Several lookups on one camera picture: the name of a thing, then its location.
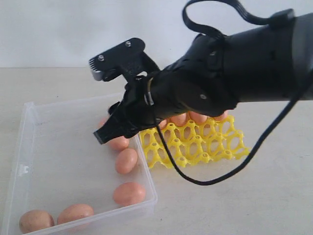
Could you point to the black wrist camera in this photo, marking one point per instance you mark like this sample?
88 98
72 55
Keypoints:
126 59

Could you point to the brown egg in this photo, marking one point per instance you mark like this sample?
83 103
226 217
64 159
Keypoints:
101 123
198 118
126 161
119 144
75 212
162 124
221 117
129 193
35 220

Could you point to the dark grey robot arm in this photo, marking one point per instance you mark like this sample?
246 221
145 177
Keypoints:
268 63

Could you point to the yellow plastic egg tray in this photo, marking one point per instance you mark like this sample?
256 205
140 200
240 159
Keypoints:
192 144

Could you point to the brown egg second row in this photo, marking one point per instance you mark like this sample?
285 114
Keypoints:
179 120

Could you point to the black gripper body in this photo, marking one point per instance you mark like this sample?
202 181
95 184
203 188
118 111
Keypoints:
136 104

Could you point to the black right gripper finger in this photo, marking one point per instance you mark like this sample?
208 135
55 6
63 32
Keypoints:
114 127

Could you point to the clear plastic box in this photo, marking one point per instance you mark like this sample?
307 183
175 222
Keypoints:
59 162

